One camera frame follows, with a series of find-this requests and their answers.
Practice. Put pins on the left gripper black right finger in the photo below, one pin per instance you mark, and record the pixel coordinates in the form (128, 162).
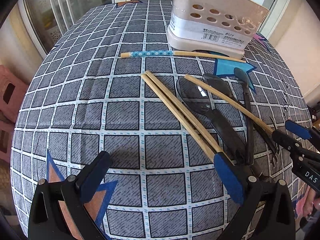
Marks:
(277, 220)

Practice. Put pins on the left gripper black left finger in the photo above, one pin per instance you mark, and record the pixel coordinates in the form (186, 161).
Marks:
(46, 220)

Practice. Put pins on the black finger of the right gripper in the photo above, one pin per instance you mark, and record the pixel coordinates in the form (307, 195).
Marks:
(293, 145)
(311, 134)

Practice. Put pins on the single bamboo chopstick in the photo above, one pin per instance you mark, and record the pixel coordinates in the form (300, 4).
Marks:
(214, 91)

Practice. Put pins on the bamboo chopstick pair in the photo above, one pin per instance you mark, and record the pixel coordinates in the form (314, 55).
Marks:
(175, 113)
(185, 111)

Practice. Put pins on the person's hand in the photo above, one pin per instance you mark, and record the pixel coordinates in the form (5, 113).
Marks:
(311, 202)

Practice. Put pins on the small black spoon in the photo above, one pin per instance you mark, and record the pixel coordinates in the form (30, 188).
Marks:
(244, 82)

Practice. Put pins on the pink plastic stool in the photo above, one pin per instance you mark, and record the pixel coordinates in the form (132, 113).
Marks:
(12, 93)

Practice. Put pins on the grey checkered tablecloth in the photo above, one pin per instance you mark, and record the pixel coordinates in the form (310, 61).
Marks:
(85, 99)

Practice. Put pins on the beige plastic utensil holder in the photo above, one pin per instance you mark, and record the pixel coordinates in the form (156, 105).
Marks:
(221, 26)

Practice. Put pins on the blue patterned bamboo chopstick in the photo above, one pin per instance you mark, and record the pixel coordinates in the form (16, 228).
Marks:
(155, 53)

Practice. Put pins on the glass sliding door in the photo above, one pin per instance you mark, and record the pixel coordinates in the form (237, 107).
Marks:
(47, 20)

